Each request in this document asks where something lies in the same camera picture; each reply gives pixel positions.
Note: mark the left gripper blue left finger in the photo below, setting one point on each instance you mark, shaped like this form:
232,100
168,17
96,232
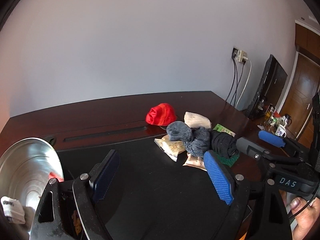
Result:
102,175

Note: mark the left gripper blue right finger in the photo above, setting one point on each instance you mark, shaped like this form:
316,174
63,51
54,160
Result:
221,178

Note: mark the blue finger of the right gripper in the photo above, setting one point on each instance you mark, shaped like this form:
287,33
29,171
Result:
271,138

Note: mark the black sock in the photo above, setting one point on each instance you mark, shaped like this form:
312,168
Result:
223,144

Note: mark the red snack packet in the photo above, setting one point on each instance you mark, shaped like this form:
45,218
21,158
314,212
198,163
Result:
53,175

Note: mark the white grey sock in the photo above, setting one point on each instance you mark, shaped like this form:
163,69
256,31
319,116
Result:
13,210

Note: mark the right hand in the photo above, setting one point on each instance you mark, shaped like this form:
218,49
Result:
307,222

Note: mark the white floral mug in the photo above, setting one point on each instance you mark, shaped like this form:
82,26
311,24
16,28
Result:
281,131

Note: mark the glass bottle black cap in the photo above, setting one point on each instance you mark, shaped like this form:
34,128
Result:
269,113

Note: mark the tan snack packet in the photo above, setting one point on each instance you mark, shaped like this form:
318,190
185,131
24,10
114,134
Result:
171,148
193,161

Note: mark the brown wooden door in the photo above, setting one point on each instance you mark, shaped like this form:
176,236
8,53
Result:
298,103

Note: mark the black television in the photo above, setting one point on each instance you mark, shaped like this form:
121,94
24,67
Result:
269,89

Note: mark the dark grey sock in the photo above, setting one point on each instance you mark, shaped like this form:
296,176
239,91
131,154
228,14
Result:
195,140

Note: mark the green tissue pack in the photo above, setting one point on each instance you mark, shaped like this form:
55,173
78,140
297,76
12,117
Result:
220,128

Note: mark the black desk mat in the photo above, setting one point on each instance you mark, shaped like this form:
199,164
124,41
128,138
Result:
151,196

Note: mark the beige rolled sock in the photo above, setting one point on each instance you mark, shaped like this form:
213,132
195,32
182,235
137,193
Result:
194,120

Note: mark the round metal tin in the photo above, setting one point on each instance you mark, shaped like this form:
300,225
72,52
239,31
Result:
25,167

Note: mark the red rolled sock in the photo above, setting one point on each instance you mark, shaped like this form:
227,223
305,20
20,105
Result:
161,115

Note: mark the white wall power socket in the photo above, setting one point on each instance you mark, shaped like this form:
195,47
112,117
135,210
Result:
241,56

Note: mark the black wall socket plug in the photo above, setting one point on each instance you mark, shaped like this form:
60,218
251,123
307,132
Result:
234,53

